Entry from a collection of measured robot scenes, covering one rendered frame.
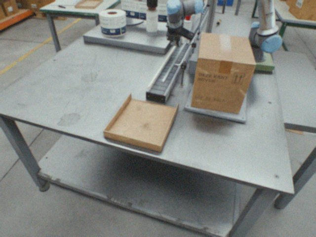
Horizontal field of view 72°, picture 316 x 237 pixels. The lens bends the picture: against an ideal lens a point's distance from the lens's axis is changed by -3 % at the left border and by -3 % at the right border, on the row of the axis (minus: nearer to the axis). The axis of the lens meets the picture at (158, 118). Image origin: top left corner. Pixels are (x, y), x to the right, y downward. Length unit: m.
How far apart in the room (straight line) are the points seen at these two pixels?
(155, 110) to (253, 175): 0.53
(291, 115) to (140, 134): 0.78
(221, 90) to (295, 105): 0.49
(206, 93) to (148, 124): 0.31
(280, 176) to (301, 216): 1.04
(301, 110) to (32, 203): 1.86
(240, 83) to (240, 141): 0.26
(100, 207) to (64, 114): 0.83
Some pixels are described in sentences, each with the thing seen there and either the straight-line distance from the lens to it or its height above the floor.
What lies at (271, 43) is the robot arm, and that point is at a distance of 1.48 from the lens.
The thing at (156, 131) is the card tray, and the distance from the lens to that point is 1.00.
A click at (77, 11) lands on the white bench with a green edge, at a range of 2.85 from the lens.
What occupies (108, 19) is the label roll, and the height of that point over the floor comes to 1.00.
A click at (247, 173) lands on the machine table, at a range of 0.94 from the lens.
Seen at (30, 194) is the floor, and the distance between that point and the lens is 1.98.
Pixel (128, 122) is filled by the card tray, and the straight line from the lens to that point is 1.05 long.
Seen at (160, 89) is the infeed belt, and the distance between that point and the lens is 1.18.
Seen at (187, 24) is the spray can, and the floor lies 1.02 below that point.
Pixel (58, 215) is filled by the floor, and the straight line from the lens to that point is 1.81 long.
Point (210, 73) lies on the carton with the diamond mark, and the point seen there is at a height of 1.05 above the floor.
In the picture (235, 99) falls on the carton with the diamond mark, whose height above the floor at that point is 0.93.
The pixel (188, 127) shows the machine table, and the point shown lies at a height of 0.83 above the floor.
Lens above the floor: 1.54
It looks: 42 degrees down
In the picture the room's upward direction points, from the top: 2 degrees clockwise
